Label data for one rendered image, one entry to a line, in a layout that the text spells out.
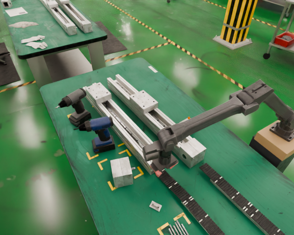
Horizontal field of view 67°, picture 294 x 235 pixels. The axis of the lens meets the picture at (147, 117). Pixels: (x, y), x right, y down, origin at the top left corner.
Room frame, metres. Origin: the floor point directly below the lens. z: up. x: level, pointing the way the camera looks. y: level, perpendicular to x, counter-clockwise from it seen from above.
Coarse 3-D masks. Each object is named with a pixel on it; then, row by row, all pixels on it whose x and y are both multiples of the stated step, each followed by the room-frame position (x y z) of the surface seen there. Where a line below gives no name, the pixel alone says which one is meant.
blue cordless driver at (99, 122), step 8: (88, 120) 0.81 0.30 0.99; (96, 120) 0.80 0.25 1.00; (104, 120) 0.80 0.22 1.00; (112, 120) 0.81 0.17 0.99; (80, 128) 0.77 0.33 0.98; (88, 128) 0.76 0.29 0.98; (96, 128) 0.77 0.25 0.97; (104, 128) 0.79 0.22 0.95; (104, 136) 0.79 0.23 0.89; (112, 136) 0.85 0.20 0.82; (96, 144) 0.77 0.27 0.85; (104, 144) 0.78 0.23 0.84; (112, 144) 0.79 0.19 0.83; (96, 152) 0.76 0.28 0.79
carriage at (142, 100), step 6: (132, 96) 1.12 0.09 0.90; (138, 96) 1.11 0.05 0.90; (144, 96) 1.11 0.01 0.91; (150, 96) 1.11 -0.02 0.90; (132, 102) 1.09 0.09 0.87; (138, 102) 1.05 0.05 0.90; (144, 102) 1.05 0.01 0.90; (150, 102) 1.05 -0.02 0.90; (156, 102) 1.05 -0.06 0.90; (138, 108) 1.04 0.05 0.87; (144, 108) 1.00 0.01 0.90; (150, 108) 1.02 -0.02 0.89
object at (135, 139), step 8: (88, 96) 1.21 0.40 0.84; (96, 104) 1.11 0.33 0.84; (104, 104) 1.12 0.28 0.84; (112, 104) 1.08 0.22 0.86; (104, 112) 1.01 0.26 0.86; (112, 112) 1.04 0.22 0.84; (120, 112) 1.01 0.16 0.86; (120, 120) 0.97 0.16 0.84; (128, 120) 0.94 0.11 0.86; (112, 128) 0.94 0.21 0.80; (120, 128) 0.87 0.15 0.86; (128, 128) 0.91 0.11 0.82; (136, 128) 0.87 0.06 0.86; (120, 136) 0.86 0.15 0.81; (128, 136) 0.81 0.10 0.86; (136, 136) 0.85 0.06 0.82; (144, 136) 0.81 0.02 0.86; (128, 144) 0.79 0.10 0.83; (136, 144) 0.75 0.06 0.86; (144, 144) 0.79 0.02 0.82; (136, 152) 0.72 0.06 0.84; (144, 160) 0.67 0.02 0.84
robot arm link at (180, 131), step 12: (216, 108) 0.70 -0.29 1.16; (228, 108) 0.69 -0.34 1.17; (240, 108) 0.69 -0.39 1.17; (252, 108) 0.68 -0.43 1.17; (192, 120) 0.66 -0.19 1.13; (204, 120) 0.65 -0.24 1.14; (216, 120) 0.66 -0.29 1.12; (168, 132) 0.62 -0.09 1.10; (180, 132) 0.61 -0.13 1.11; (192, 132) 0.63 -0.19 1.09
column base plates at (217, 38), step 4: (216, 36) 3.93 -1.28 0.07; (216, 40) 3.88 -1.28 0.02; (220, 40) 3.82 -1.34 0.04; (248, 40) 3.81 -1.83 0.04; (224, 44) 3.71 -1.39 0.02; (228, 44) 3.65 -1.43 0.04; (232, 44) 3.65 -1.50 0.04; (236, 44) 3.65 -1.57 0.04; (240, 44) 3.65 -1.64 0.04; (244, 44) 3.70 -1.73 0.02; (232, 48) 3.54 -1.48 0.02
